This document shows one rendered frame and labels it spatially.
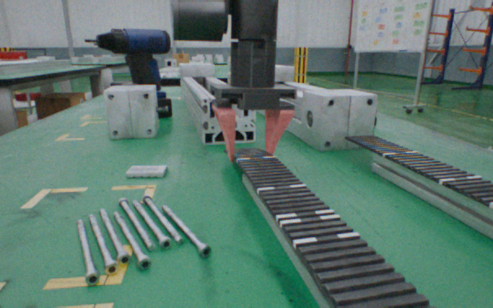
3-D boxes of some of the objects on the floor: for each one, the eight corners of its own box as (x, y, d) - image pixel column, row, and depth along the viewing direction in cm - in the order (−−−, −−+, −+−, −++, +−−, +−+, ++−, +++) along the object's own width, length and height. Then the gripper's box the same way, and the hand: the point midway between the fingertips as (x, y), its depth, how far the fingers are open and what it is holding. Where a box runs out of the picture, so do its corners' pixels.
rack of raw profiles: (415, 84, 1079) (426, 8, 1013) (442, 83, 1089) (454, 9, 1023) (500, 97, 766) (524, -11, 700) (537, 96, 776) (563, -10, 710)
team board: (341, 103, 674) (350, -7, 615) (360, 101, 695) (371, -4, 637) (406, 114, 545) (424, -21, 487) (427, 112, 566) (447, -18, 508)
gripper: (217, 37, 38) (217, 169, 43) (302, 41, 40) (293, 165, 45) (209, 40, 44) (209, 154, 49) (283, 42, 47) (277, 151, 51)
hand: (250, 154), depth 47 cm, fingers closed on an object, 5 cm apart
